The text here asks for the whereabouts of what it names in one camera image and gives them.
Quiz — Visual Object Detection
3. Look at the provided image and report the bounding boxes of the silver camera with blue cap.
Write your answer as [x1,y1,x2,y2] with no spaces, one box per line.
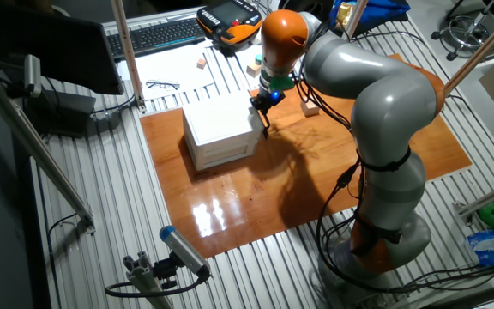
[159,225,212,278]

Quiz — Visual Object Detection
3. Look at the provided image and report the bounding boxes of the office chair base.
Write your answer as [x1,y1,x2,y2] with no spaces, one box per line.
[430,0,494,62]

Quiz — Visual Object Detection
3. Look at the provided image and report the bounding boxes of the white two-drawer cabinet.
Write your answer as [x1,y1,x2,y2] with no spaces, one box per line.
[181,92,265,172]

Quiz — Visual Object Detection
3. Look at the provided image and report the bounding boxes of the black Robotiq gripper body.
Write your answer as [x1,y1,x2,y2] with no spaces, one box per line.
[250,88,286,116]

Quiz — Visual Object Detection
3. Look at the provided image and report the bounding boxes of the black computer monitor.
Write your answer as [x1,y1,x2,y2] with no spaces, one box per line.
[0,3,124,96]

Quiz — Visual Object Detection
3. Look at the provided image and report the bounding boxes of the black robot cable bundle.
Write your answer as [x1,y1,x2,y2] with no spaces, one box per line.
[292,23,494,297]

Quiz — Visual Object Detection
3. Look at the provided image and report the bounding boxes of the black camera cable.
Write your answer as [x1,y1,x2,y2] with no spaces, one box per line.
[104,270,210,299]

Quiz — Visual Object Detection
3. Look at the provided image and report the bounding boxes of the blue plastic tissue packet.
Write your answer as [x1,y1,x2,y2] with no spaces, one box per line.
[465,229,494,267]

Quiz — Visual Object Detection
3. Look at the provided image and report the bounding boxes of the black round reel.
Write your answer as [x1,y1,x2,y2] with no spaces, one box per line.
[289,0,336,14]

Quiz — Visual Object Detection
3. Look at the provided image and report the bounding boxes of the blue cloth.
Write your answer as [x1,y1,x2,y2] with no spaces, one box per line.
[328,0,411,32]

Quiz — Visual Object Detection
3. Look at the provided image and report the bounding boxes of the gold foil object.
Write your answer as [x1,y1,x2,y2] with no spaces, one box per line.
[336,2,358,27]

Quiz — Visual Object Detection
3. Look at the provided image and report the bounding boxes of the medium wooden cube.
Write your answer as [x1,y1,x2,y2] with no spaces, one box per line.
[245,61,263,78]

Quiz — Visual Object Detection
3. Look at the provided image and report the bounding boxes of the orange black teach pendant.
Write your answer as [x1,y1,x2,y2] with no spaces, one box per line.
[196,0,264,49]

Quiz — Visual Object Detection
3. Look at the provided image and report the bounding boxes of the aluminium frame post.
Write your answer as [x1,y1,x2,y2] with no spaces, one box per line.
[452,174,494,220]
[443,2,494,96]
[0,55,96,235]
[110,0,148,113]
[343,0,369,40]

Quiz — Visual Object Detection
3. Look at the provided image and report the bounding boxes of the silver webcam on pole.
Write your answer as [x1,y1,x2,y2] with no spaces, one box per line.
[22,54,43,99]

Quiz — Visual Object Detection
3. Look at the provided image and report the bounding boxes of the white paper sheet with eyeglasses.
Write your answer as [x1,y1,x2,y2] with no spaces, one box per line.
[116,42,216,102]

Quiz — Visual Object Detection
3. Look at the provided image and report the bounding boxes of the large pale wooden cube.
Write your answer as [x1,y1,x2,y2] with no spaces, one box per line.
[300,99,321,118]

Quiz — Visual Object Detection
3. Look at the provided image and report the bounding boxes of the dark monitor base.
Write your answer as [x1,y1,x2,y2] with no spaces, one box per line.
[23,88,122,139]

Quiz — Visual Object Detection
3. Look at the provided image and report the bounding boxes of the glossy brown wooden board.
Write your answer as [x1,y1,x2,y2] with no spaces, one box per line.
[139,53,473,259]

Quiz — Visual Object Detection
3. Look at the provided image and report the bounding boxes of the black computer keyboard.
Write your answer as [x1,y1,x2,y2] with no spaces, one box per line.
[105,16,208,61]

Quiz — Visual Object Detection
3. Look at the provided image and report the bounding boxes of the aluminium camera mount profile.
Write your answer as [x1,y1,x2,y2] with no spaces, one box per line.
[122,251,175,309]

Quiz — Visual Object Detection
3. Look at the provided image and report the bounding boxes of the black rimmed eyeglasses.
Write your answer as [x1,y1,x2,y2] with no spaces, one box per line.
[145,79,182,91]

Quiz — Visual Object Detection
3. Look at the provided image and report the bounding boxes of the white paper sheet under cubes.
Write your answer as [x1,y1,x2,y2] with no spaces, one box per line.
[229,36,274,94]

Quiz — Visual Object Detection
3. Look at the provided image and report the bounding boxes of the white drawer with black handle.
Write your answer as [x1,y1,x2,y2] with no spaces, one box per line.
[249,105,271,141]

